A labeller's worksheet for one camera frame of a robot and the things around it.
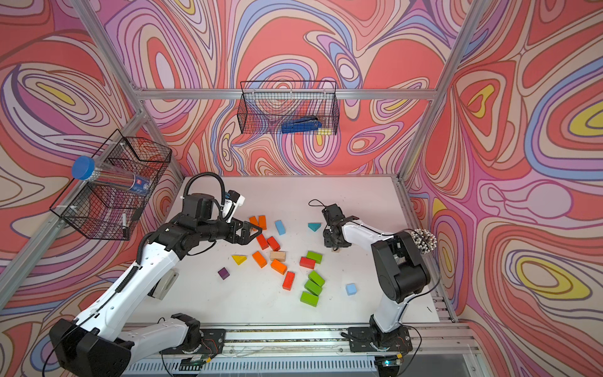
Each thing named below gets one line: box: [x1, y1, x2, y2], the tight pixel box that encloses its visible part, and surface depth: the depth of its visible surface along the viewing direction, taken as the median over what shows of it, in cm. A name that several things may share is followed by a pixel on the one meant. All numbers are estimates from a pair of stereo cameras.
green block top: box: [306, 250, 323, 264], surface depth 93 cm
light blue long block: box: [274, 219, 287, 236], surface depth 103 cm
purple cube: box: [217, 267, 231, 281], surface depth 88 cm
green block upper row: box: [308, 270, 326, 287], surface depth 86 cm
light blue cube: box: [345, 282, 358, 297], surface depth 85 cm
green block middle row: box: [303, 279, 323, 297], surface depth 85 cm
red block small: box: [299, 256, 316, 270], surface depth 92 cm
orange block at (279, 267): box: [270, 259, 288, 275], surface depth 91 cm
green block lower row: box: [299, 290, 319, 308], surface depth 83 cm
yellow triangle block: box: [230, 254, 248, 266], surface depth 92 cm
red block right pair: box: [266, 235, 281, 253], surface depth 95 cm
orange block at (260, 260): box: [252, 250, 268, 269], surface depth 92 cm
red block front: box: [282, 270, 297, 292], surface depth 86 cm
